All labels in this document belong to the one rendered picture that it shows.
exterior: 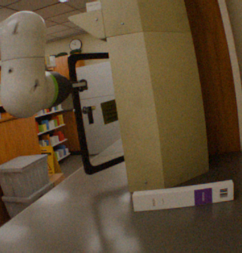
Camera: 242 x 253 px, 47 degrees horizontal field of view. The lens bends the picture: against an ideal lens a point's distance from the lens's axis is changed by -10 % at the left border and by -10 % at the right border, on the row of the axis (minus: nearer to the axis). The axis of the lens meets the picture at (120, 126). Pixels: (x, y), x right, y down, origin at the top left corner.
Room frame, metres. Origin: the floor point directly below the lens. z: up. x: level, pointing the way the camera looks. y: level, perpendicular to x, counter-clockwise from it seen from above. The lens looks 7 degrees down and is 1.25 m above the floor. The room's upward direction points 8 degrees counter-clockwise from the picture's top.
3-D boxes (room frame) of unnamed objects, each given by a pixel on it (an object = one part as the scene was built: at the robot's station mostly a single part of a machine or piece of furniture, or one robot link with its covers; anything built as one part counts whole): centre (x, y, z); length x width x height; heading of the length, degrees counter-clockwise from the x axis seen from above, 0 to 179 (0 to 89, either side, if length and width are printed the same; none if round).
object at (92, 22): (1.06, 0.02, 1.46); 0.32 x 0.12 x 0.10; 164
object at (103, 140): (1.08, 0.03, 1.19); 0.30 x 0.01 x 0.40; 138
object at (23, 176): (3.09, 1.13, 0.49); 0.60 x 0.42 x 0.33; 164
